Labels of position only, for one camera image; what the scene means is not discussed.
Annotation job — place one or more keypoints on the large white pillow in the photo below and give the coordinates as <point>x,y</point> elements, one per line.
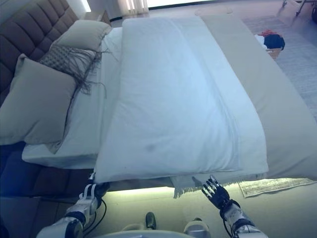
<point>173,99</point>

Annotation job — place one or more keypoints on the wicker basket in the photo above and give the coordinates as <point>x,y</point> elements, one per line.
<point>275,52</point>

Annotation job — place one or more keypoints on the red garment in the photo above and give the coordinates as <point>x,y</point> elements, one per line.
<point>267,32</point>

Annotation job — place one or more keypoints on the white garment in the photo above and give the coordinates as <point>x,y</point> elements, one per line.
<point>260,39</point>

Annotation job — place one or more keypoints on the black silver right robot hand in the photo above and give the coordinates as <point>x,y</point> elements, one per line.
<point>218,196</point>

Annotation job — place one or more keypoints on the black garment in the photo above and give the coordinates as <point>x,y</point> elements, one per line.
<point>273,41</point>

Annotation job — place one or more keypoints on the silver right robot leg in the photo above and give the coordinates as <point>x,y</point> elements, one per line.
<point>195,228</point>

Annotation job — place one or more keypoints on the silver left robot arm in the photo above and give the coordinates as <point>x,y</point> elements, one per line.
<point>74,210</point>

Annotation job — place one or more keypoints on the brown tufted headboard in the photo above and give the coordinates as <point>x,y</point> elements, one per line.
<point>32,27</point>

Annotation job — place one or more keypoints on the metal frame stand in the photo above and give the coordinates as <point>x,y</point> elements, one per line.
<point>298,7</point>

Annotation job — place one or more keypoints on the beige pillow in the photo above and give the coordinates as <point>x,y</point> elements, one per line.
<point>81,34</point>
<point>37,104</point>

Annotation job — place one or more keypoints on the light curtain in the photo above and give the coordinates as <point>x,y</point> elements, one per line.
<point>132,4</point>

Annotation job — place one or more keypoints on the patterned bedside mat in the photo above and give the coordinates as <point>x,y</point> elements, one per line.
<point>270,187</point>

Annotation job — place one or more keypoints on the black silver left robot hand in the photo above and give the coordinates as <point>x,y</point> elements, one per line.
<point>91,192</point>

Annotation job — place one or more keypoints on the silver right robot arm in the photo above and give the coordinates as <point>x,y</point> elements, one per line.
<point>237,218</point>

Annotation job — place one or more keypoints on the patterned fringed cushion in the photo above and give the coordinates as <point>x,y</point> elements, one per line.
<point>59,57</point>

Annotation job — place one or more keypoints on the silver robot torso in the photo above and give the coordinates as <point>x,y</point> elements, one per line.
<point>138,233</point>

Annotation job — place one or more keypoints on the grey area rug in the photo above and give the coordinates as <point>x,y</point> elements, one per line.
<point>297,69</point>

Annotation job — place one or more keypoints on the small wooden bedside table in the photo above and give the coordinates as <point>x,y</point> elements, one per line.
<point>106,17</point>

